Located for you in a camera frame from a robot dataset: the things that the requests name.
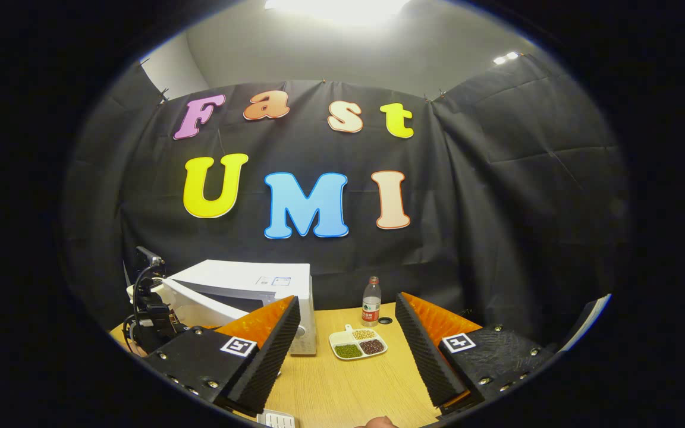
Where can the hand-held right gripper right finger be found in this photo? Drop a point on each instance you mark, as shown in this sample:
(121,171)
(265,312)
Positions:
(426,356)

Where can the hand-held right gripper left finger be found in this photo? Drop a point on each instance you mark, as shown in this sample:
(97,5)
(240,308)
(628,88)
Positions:
(271,356)

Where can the white microwave oven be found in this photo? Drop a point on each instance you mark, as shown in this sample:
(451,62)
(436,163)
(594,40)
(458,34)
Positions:
(241,276)

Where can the small white tray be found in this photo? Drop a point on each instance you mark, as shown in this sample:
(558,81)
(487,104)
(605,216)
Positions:
(276,420)

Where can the white divided plate of beans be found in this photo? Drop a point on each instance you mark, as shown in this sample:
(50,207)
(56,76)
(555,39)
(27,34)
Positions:
(357,346)

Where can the clear water bottle red label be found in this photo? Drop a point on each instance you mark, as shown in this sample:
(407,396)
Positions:
(371,306)

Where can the small ceiling light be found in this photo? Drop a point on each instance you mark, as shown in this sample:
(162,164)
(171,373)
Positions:
(506,57)

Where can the large ceiling light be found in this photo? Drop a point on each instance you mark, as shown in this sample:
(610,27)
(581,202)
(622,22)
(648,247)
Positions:
(336,9)

